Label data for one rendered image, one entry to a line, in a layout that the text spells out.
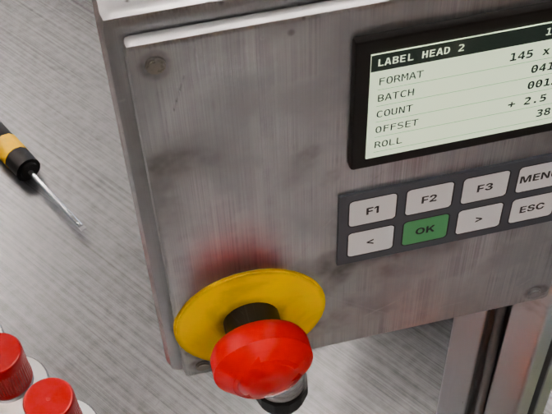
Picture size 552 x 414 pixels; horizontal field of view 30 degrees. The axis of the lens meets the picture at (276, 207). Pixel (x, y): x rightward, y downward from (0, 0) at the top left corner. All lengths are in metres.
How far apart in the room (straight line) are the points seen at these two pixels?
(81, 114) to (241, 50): 0.91
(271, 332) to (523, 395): 0.19
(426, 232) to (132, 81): 0.14
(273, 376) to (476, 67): 0.14
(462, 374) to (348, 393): 0.41
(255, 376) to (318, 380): 0.58
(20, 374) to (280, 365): 0.35
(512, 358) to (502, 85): 0.20
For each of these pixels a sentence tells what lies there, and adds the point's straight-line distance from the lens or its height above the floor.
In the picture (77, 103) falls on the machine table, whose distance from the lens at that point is 1.21.
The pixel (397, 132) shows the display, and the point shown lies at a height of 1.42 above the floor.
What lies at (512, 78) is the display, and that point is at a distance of 0.34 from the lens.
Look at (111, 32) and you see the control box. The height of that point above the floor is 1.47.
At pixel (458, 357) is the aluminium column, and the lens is 0.54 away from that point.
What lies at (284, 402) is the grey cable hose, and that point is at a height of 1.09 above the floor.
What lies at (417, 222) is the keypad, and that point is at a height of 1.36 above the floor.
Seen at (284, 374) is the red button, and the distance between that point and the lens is 0.38.
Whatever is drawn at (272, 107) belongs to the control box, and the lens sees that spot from 0.32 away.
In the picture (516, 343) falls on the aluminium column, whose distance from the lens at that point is 0.50.
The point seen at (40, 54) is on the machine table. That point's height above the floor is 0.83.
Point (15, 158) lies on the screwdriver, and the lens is 1.13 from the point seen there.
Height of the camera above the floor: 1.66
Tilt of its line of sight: 50 degrees down
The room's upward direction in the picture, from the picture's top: 3 degrees counter-clockwise
